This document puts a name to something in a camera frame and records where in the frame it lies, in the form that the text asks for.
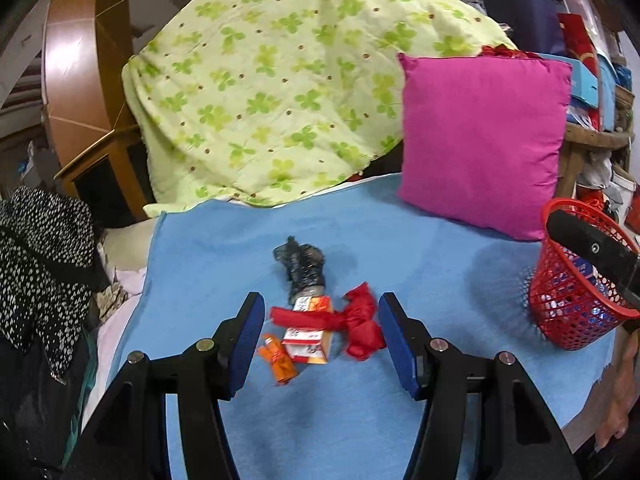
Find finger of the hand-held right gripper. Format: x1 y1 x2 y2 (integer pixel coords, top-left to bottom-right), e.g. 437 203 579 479
546 209 640 311

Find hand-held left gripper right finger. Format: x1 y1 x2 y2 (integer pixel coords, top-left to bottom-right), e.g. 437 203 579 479
378 291 583 480

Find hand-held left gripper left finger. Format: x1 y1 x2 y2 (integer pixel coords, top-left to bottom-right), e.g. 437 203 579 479
60 291 266 480

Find small orange tube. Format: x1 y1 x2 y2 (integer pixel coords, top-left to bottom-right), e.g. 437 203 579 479
257 334 298 386

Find red cloth ribbon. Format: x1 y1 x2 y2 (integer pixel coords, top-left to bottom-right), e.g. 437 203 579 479
270 282 387 361

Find red plastic mesh basket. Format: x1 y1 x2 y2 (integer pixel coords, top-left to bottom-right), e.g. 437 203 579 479
528 198 640 351

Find small orange white carton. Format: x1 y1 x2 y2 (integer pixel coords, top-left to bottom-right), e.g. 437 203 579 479
281 296 335 365

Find black plastic bag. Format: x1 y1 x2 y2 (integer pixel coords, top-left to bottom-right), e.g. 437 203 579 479
273 235 327 306

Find person's right forearm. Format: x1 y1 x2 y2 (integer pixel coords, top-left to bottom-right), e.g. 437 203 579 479
595 331 640 453

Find blue fleece blanket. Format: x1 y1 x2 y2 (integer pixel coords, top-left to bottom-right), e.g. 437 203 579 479
82 172 618 480

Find wooden stool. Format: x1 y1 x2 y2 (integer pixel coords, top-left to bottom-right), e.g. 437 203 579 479
554 121 637 202

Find pale pink bed sheet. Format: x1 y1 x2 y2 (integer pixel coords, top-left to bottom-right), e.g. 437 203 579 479
82 265 151 428

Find beige leaf pattern cloth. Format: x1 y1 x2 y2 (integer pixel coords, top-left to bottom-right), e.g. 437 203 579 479
96 280 130 322

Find cream pillow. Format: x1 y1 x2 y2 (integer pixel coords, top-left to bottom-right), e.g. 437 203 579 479
100 220 157 281

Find magenta square pillow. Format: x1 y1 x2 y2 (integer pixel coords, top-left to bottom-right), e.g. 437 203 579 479
396 52 573 242

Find black white dotted garment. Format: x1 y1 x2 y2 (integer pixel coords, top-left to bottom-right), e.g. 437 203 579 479
0 185 108 378

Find green clover print quilt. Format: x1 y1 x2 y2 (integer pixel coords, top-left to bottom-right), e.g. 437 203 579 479
122 0 518 208

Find wooden cabinet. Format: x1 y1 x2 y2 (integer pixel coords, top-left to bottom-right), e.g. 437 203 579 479
42 0 156 221

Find navy bag with orange strap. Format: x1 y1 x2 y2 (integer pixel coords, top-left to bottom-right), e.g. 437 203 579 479
479 0 560 56

